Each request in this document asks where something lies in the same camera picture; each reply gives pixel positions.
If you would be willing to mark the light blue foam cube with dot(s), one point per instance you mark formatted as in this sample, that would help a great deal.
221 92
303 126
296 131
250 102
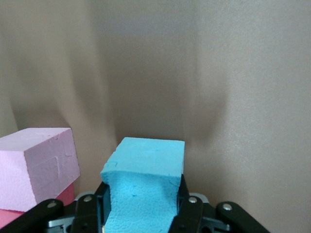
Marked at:
145 157

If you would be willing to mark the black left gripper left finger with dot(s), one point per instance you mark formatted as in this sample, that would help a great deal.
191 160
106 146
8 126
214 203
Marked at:
90 213

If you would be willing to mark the red foam cube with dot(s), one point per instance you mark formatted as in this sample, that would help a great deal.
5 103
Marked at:
66 194

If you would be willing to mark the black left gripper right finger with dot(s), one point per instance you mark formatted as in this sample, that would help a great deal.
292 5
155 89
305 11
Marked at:
189 211

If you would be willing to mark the pink foam cube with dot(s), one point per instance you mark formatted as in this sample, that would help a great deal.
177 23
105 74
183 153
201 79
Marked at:
36 157

